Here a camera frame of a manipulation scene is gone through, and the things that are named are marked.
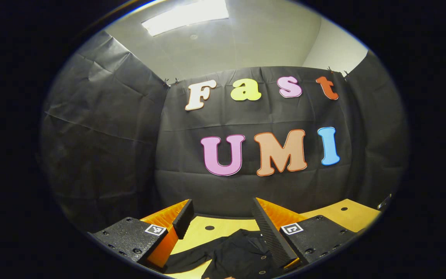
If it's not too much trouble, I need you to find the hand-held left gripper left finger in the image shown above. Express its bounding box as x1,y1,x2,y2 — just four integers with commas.
87,199,194,272

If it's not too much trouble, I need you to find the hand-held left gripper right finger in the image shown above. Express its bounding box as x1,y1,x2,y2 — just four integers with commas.
252,198,361,270

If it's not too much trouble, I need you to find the black button cardigan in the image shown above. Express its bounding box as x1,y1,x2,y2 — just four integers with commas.
163,229,285,279

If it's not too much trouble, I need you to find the black backdrop cloth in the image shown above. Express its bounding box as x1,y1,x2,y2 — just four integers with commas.
37,31,409,233

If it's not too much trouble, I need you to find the ceiling light panel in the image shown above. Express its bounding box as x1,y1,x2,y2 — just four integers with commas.
142,0,230,36

